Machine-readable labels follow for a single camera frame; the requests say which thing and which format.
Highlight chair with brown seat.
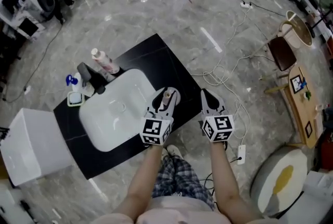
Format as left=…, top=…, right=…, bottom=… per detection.
left=249, top=20, right=300, bottom=94

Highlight round glass table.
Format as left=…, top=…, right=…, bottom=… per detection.
left=286, top=10, right=313, bottom=47

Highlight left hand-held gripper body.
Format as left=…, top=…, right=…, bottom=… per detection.
left=139, top=110, right=174, bottom=146

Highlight marble pedestal with black square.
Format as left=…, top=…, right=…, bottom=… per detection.
left=14, top=0, right=46, bottom=41

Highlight small black picture frame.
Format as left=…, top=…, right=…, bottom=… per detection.
left=304, top=121, right=315, bottom=138

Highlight white power adapter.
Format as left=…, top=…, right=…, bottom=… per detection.
left=237, top=144, right=247, bottom=165

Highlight white bottle with pink label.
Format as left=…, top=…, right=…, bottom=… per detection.
left=91, top=48, right=121, bottom=81

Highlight person's left forearm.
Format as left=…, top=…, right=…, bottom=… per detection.
left=114, top=143, right=164, bottom=222

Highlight person's pink shirt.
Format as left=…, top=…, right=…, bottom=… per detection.
left=96, top=195, right=266, bottom=224

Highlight green-rimmed soap dish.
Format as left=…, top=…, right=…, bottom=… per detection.
left=67, top=91, right=86, bottom=107

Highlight white floor cable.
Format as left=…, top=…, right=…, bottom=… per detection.
left=189, top=7, right=252, bottom=140

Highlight person's right forearm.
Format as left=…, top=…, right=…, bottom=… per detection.
left=209, top=140, right=261, bottom=221

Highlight person's plaid trousers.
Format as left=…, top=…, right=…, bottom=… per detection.
left=152, top=154, right=216, bottom=210

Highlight black tablet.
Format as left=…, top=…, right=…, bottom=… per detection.
left=289, top=74, right=304, bottom=94

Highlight wooden table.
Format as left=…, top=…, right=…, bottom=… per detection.
left=283, top=65, right=326, bottom=149

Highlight black faucet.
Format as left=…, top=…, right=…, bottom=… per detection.
left=77, top=61, right=107, bottom=94

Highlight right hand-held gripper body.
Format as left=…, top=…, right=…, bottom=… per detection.
left=200, top=110, right=236, bottom=143

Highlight white bottle with blue pump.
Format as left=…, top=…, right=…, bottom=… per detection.
left=65, top=72, right=96, bottom=98

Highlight white sink basin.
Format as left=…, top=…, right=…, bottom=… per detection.
left=79, top=69, right=163, bottom=152

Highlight black countertop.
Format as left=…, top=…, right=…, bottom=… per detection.
left=53, top=33, right=203, bottom=180

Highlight black standing fan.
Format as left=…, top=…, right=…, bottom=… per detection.
left=311, top=0, right=333, bottom=36

